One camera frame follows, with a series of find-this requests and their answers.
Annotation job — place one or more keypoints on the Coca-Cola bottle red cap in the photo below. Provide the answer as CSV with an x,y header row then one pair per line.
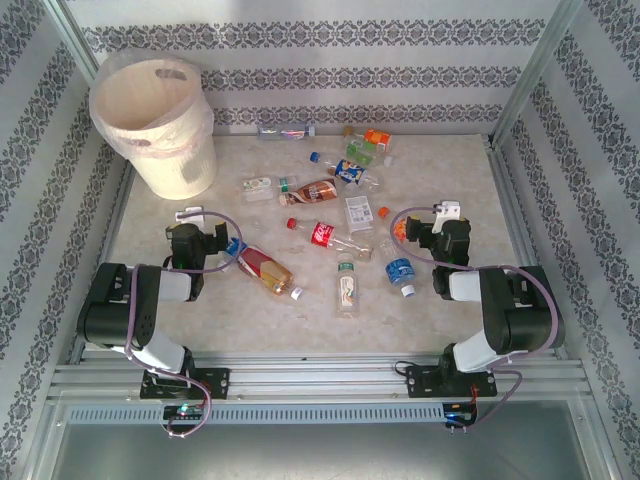
x,y
322,234

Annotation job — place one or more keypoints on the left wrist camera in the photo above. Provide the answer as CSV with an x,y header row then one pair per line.
x,y
190,215

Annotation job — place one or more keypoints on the cream plastic waste bin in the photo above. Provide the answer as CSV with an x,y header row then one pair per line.
x,y
175,170

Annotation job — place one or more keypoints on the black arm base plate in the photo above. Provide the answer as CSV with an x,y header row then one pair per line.
x,y
420,382
215,382

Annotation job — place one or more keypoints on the clear Ganten water bottle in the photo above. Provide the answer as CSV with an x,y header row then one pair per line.
x,y
285,133

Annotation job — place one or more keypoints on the green label bottle white cap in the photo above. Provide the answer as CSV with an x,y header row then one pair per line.
x,y
367,151

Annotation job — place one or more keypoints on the clear bottle floral label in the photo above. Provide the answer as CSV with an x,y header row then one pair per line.
x,y
257,185

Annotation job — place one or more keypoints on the tall bottle white green label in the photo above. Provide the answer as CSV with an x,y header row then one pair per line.
x,y
347,290

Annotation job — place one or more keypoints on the blue label bottle white cap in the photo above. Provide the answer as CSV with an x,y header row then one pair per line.
x,y
400,272

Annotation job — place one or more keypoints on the clear bottle white square label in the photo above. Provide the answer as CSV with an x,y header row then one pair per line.
x,y
359,210

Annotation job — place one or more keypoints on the Pepsi bottle blue cap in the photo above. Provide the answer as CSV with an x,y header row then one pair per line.
x,y
350,172

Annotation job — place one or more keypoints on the aluminium side rail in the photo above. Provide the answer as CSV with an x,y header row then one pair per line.
x,y
512,200
111,225

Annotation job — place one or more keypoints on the grey metal panel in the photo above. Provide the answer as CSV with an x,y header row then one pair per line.
x,y
320,455

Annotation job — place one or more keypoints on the small circuit board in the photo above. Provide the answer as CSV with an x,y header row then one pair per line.
x,y
182,411
457,412

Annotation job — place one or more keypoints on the aluminium mounting rail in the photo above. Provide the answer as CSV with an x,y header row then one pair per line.
x,y
320,380

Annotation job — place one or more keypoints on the red label tea bottle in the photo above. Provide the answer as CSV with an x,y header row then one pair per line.
x,y
265,270

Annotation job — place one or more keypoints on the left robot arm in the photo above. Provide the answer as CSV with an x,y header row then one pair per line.
x,y
150,345

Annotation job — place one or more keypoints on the aluminium frame post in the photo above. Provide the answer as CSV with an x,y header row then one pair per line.
x,y
545,50
72,35

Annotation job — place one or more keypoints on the translucent plastic bin liner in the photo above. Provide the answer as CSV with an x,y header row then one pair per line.
x,y
150,143

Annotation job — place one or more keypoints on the brown Nescafe coffee bottle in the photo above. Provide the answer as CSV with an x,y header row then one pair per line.
x,y
315,191

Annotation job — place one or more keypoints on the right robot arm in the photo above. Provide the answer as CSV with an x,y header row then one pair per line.
x,y
475,350

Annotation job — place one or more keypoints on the orange cap soda bottle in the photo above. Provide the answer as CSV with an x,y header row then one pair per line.
x,y
401,231

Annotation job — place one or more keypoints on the orange label juice bottle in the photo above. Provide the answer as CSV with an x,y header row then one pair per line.
x,y
375,137

